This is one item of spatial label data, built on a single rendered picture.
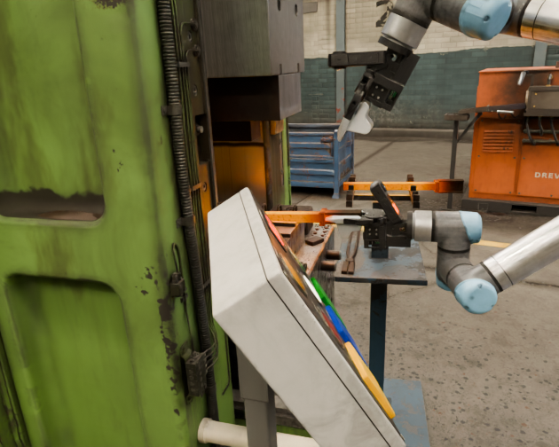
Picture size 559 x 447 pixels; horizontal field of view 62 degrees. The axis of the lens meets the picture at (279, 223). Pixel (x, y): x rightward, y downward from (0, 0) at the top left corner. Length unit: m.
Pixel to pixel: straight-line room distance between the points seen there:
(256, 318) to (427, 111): 8.46
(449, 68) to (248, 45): 7.84
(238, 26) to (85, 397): 0.90
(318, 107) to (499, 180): 5.33
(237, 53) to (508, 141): 3.86
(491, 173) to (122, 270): 4.13
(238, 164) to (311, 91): 8.02
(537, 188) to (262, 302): 4.39
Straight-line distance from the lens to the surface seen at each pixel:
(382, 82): 0.95
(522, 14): 0.99
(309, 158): 5.04
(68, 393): 1.28
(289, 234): 1.15
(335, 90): 9.27
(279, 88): 1.04
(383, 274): 1.61
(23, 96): 1.03
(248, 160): 1.46
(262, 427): 0.75
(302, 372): 0.51
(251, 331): 0.47
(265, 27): 0.99
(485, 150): 4.70
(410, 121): 8.92
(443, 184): 1.69
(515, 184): 4.77
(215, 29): 1.03
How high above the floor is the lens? 1.39
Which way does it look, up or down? 19 degrees down
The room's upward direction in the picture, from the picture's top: 3 degrees counter-clockwise
